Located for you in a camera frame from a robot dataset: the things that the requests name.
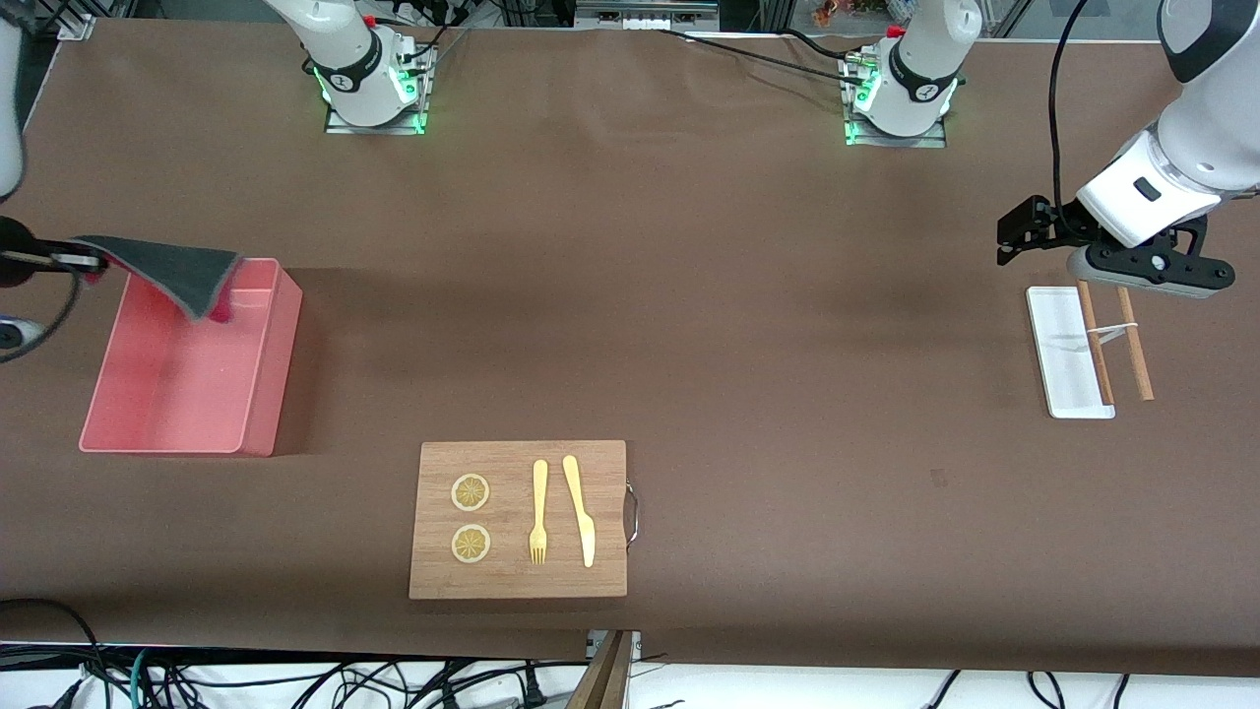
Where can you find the yellow plastic fork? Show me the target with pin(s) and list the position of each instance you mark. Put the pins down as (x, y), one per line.
(539, 492)

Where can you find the orange plastic item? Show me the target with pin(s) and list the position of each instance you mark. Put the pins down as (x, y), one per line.
(832, 10)

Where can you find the white chopstick connector band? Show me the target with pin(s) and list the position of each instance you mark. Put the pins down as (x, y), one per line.
(1110, 333)

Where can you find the yellow plastic knife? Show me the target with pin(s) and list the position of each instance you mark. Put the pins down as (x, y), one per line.
(581, 512)

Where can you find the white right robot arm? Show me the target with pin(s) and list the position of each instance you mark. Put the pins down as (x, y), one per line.
(345, 59)

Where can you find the grey cloth with red underside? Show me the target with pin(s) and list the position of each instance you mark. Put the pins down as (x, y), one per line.
(177, 271)

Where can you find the yellow lemon slice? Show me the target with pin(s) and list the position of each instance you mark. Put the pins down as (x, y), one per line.
(471, 545)
(471, 492)

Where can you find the pink plastic bin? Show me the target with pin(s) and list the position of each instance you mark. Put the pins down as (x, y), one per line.
(177, 394)

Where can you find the white rectangular tray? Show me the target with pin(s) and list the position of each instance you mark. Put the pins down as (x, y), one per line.
(1058, 345)

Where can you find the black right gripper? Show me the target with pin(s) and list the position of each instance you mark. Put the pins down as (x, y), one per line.
(12, 264)

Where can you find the grey metal device box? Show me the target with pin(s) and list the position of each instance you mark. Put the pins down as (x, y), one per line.
(645, 15)

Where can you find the aluminium corner bracket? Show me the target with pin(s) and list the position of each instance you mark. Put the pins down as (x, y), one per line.
(77, 28)

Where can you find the silver metal edge bracket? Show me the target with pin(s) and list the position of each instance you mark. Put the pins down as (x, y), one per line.
(636, 645)

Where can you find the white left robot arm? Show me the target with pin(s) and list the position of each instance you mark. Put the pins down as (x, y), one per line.
(1211, 138)

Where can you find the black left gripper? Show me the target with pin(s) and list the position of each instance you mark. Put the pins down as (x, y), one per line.
(1056, 228)

